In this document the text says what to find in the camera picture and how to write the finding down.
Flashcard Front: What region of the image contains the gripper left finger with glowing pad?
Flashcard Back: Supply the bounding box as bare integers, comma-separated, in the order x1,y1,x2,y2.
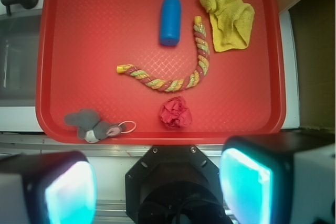
1,151,97,223

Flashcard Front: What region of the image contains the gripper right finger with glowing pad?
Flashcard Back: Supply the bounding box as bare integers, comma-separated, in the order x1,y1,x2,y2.
219,132,335,223

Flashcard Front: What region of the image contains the gray plush mouse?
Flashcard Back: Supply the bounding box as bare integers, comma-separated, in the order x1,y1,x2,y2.
64,109,137,144

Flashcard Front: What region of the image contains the crumpled red paper ball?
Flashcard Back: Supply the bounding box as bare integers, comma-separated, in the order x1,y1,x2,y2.
159,96,192,129

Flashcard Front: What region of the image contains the red plastic tray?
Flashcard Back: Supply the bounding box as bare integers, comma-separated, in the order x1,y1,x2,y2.
36,0,286,145

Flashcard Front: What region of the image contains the steel sink basin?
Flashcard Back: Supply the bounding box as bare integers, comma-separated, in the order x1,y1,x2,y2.
1,15,41,106

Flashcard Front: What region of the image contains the yellow cloth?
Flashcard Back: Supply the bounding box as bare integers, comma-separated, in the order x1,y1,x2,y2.
199,0,255,52

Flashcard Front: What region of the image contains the blue plastic bottle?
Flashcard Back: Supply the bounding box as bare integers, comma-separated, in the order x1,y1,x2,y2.
159,0,182,46

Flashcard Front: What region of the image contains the multicolour twisted rope toy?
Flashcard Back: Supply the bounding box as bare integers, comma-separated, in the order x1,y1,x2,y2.
116,16,210,93

